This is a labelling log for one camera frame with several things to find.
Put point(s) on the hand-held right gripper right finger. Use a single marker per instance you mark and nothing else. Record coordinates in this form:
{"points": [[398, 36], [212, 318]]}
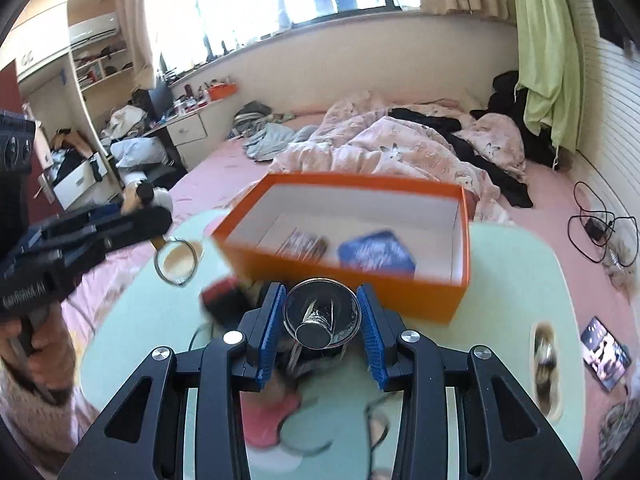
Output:
{"points": [[372, 345]]}

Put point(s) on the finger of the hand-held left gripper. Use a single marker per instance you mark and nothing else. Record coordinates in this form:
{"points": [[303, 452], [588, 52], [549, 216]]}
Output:
{"points": [[80, 220], [140, 225]]}

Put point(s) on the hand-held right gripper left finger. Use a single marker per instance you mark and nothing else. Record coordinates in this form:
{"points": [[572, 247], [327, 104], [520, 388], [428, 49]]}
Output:
{"points": [[269, 340]]}

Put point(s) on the orange cardboard box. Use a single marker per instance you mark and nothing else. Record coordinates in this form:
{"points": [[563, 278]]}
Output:
{"points": [[350, 287]]}

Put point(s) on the brown card box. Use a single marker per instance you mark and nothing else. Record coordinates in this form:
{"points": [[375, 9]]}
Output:
{"points": [[302, 245]]}

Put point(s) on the person's left forearm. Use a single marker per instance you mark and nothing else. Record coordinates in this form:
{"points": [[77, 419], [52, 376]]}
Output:
{"points": [[30, 425]]}

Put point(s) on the green cartoon print desktop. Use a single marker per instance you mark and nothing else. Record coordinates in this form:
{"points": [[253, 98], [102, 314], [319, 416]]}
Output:
{"points": [[500, 270]]}

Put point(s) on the person's left hand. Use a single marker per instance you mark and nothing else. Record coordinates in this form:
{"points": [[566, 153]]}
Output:
{"points": [[50, 360]]}

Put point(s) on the open white drawer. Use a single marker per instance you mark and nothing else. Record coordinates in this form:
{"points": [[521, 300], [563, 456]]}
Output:
{"points": [[80, 182]]}

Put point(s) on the white plastic bag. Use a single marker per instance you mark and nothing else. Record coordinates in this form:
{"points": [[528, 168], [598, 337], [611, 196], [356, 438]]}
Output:
{"points": [[137, 152]]}

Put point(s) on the blue packet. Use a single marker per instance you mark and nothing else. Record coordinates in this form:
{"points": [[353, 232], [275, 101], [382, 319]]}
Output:
{"points": [[377, 252]]}

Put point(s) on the bed with pink sheet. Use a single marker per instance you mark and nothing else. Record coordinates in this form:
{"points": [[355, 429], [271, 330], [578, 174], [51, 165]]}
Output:
{"points": [[220, 170]]}

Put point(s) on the white drawer cabinet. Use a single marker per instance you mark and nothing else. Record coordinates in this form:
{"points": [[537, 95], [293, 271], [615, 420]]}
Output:
{"points": [[187, 130]]}

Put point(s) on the grey clothes pile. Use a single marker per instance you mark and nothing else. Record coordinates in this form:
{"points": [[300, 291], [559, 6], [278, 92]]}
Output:
{"points": [[270, 137]]}

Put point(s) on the small orange box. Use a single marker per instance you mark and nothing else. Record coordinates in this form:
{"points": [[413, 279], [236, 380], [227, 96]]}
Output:
{"points": [[222, 91]]}

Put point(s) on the black printed cloth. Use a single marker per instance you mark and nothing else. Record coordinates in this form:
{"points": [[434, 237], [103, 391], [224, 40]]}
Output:
{"points": [[545, 360]]}

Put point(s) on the white air conditioner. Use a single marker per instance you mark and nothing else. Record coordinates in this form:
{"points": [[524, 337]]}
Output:
{"points": [[95, 27]]}

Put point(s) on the pink bunny print blanket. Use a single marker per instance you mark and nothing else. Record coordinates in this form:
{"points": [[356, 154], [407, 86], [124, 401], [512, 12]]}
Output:
{"points": [[380, 150]]}

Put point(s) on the black clothes pile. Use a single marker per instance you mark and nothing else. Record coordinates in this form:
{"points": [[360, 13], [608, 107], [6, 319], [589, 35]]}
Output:
{"points": [[505, 175]]}

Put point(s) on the smartphone with lit screen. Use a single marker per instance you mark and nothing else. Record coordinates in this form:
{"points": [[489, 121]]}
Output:
{"points": [[605, 352]]}

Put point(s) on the floral patterned cloth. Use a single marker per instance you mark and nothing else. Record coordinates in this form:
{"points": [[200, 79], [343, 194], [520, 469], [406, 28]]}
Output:
{"points": [[620, 430]]}

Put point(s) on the light green hanging garment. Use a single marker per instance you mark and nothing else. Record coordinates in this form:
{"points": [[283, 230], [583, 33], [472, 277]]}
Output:
{"points": [[545, 60]]}

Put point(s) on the white slatted panel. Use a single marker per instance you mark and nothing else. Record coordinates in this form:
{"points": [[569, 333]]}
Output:
{"points": [[612, 110]]}

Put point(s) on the white wall shelf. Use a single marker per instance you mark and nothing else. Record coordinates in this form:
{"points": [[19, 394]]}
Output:
{"points": [[102, 67]]}

